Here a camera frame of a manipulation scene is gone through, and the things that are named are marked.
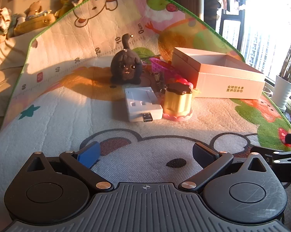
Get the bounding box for white cardboard box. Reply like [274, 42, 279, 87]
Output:
[172, 47, 266, 100]

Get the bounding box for yellow pillow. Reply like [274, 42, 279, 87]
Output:
[14, 13, 56, 36]

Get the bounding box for patterned crumpled cloth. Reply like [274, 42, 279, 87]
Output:
[0, 7, 12, 33]

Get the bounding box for pink plastic basket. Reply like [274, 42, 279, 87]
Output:
[149, 57, 178, 78]

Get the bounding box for yellow pudding toy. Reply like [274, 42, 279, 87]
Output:
[163, 82, 194, 121]

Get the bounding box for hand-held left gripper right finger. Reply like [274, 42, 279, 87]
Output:
[179, 142, 270, 194]

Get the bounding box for white bed sheet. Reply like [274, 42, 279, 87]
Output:
[0, 26, 33, 117]

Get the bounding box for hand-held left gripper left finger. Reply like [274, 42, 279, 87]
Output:
[26, 141, 114, 192]

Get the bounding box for dark curtain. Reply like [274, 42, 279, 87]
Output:
[199, 0, 221, 35]

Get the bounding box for white battery charger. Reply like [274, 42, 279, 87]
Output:
[125, 87, 163, 123]

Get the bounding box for dark grey cat plush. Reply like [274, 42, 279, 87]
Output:
[110, 33, 143, 85]

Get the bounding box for cartoon printed play mat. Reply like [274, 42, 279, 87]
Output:
[0, 0, 291, 225]

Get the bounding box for tan bear plush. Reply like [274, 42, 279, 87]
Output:
[25, 1, 43, 21]

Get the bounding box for white plant pot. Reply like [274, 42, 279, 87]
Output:
[271, 75, 291, 112]

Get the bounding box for yellow duck plush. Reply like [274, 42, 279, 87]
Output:
[55, 0, 72, 18]

